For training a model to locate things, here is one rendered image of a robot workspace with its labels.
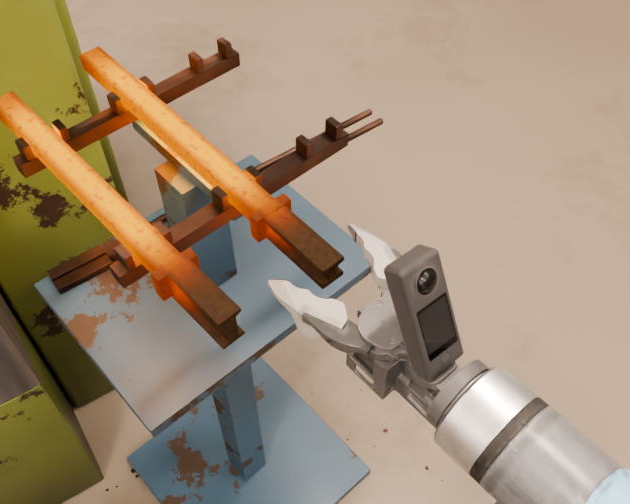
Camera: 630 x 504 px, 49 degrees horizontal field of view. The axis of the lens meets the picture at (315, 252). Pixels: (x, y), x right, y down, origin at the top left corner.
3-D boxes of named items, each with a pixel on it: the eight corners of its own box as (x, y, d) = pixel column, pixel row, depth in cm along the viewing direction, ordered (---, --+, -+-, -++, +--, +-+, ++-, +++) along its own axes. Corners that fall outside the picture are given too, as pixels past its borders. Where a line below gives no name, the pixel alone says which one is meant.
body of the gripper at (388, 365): (338, 361, 70) (427, 448, 64) (341, 315, 63) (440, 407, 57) (392, 319, 73) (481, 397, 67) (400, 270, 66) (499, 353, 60)
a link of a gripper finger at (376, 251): (346, 253, 76) (374, 321, 70) (348, 217, 71) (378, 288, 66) (372, 246, 76) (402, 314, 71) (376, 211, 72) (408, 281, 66)
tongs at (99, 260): (369, 112, 122) (369, 106, 121) (384, 124, 120) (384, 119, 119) (48, 275, 100) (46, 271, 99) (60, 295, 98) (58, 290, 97)
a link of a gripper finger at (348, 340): (295, 334, 64) (384, 368, 62) (295, 326, 63) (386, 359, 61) (315, 296, 67) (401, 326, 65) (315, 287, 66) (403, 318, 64)
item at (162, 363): (378, 267, 103) (379, 259, 102) (153, 438, 87) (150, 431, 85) (252, 162, 117) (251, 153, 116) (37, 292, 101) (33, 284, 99)
